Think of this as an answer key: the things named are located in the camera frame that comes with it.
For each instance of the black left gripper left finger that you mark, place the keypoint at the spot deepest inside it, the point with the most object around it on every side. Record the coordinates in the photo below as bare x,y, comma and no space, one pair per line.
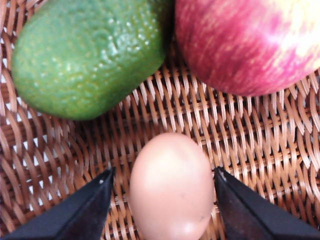
82,216

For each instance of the beige egg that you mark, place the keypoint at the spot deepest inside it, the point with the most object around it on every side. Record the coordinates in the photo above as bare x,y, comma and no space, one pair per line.
171,189

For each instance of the brown wicker basket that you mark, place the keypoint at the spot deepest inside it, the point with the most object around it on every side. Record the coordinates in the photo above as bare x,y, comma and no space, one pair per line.
270,141

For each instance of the green avocado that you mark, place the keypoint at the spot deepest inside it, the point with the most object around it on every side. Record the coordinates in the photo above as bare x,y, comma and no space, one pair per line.
77,59

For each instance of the red yellow apple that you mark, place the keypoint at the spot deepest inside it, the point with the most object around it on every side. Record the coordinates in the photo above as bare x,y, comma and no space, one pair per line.
250,47

